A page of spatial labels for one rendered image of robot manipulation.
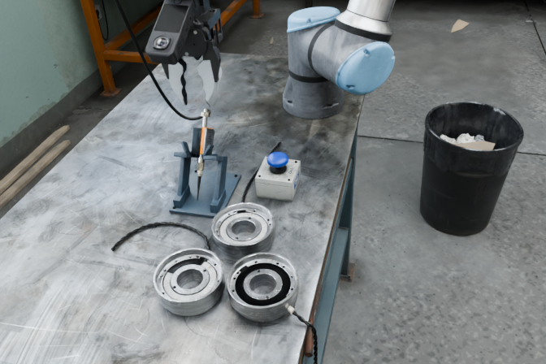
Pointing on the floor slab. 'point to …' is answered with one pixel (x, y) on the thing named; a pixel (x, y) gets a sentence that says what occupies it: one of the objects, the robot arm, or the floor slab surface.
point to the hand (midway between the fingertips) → (196, 101)
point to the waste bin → (465, 165)
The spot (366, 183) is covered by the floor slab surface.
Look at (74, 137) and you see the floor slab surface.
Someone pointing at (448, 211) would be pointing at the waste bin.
